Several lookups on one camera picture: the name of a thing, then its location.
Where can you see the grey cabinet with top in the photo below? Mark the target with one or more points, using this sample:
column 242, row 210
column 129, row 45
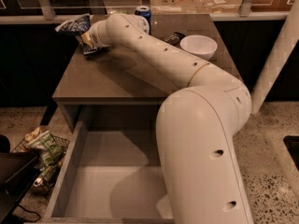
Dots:
column 134, row 68

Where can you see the silver can in basket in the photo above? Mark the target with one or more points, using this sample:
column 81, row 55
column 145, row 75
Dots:
column 39, row 182

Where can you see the cardboard box left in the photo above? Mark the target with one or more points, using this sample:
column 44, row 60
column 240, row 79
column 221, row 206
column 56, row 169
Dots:
column 172, row 7

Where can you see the cream snack bag in basket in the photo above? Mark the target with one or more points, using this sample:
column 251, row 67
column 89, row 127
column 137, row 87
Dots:
column 32, row 135

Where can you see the open grey top drawer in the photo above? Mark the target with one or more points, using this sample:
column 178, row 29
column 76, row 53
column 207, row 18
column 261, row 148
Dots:
column 132, row 175

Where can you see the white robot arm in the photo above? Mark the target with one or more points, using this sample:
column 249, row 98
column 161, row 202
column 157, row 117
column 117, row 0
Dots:
column 195, row 125

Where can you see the blue soda can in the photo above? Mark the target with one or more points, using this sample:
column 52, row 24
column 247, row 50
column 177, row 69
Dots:
column 144, row 12

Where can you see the blue chip bag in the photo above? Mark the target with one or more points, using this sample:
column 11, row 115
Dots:
column 76, row 27

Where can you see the green chip bag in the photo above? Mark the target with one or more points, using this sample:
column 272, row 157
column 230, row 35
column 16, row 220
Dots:
column 48, row 150

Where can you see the white bowl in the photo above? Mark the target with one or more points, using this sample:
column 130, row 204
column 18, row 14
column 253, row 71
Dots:
column 199, row 45

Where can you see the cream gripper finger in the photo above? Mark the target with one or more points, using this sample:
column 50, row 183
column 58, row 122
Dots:
column 87, row 39

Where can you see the black box on floor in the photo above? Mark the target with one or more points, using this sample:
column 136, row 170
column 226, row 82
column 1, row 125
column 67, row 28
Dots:
column 17, row 174

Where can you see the black wire basket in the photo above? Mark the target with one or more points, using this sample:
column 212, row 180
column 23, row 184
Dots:
column 48, row 174

